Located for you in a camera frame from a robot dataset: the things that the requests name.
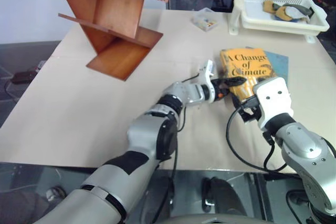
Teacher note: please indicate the dark grey cloth piece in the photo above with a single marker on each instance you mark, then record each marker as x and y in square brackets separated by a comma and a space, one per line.
[304, 10]

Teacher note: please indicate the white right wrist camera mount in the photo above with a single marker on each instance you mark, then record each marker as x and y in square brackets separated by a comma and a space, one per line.
[274, 98]

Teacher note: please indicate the tan cloth piece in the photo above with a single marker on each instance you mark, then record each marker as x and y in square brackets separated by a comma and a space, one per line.
[269, 6]

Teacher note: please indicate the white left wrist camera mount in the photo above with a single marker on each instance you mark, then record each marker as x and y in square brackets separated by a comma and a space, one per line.
[205, 73]

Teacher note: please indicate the white plastic drainer tray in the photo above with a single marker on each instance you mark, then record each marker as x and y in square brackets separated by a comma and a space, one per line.
[252, 16]

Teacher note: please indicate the yellow A Change of Climate book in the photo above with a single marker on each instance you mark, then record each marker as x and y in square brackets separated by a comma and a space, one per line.
[244, 64]

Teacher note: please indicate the small clear plastic box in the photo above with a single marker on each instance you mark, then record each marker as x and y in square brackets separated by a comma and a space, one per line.
[205, 20]

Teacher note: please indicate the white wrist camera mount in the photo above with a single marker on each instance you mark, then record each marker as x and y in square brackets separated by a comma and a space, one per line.
[205, 73]
[274, 98]

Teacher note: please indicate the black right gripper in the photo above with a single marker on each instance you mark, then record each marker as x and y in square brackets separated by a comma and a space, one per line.
[249, 115]

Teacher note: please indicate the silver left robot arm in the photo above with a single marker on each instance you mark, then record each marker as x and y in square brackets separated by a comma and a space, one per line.
[147, 132]

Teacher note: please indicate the pale grey cloth piece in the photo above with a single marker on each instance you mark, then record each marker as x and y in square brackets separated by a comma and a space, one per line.
[294, 12]

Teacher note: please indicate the blue hardcover book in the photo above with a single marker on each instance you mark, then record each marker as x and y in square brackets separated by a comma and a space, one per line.
[279, 64]

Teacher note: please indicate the wooden zigzag bookshelf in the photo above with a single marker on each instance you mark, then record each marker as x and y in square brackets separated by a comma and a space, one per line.
[118, 24]

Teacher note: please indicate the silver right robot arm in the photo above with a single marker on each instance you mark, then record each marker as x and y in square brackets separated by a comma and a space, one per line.
[304, 150]

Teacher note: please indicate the black power adapter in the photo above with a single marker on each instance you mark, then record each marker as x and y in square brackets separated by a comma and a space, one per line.
[23, 76]

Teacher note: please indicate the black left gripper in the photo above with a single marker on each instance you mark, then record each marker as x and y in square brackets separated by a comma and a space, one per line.
[218, 91]

